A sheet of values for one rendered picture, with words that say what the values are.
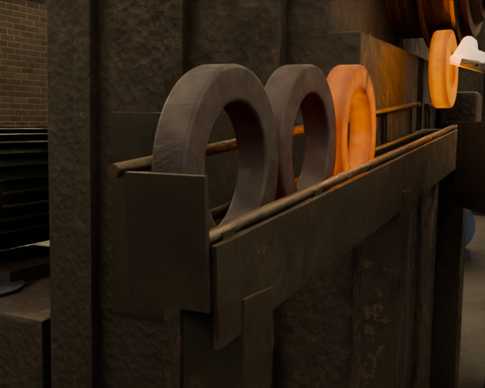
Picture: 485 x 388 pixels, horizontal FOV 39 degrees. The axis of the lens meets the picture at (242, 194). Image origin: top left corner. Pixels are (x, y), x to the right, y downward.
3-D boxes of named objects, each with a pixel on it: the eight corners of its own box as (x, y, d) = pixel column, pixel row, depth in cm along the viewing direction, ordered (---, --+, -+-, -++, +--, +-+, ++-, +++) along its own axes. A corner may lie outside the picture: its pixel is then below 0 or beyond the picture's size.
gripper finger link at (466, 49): (447, 31, 136) (493, 42, 133) (438, 60, 138) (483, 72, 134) (444, 29, 134) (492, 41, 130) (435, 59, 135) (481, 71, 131)
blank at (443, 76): (427, 28, 130) (446, 27, 129) (442, 31, 144) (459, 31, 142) (427, 110, 133) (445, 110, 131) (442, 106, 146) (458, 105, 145)
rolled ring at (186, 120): (278, 60, 67) (248, 61, 69) (179, 65, 51) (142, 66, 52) (282, 242, 71) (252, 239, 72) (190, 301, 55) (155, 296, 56)
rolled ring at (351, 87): (336, 87, 82) (309, 87, 83) (346, 224, 89) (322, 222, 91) (373, 48, 97) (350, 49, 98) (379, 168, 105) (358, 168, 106)
